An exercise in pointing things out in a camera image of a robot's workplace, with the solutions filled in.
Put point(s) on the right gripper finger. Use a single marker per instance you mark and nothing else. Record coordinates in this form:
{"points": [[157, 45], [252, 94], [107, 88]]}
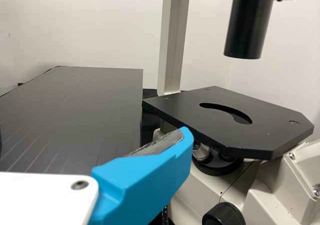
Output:
{"points": [[145, 182]]}

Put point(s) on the black platform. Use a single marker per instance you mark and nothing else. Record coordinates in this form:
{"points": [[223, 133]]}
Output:
{"points": [[70, 115]]}

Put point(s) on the cream microscope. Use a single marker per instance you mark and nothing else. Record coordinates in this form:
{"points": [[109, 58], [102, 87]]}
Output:
{"points": [[262, 197]]}

